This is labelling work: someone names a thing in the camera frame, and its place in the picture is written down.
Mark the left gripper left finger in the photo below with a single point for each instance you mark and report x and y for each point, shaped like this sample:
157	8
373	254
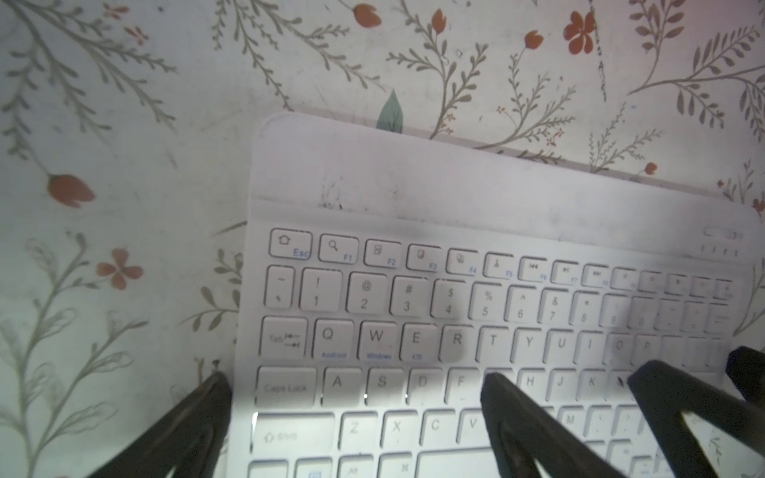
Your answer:
186	442

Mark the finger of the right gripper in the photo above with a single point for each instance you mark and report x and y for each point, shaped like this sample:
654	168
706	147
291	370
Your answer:
745	368
664	394

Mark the white keyboard back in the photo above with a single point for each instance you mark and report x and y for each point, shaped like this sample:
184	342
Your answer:
385	276

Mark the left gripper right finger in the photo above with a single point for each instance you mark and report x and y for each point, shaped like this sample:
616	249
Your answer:
526	440

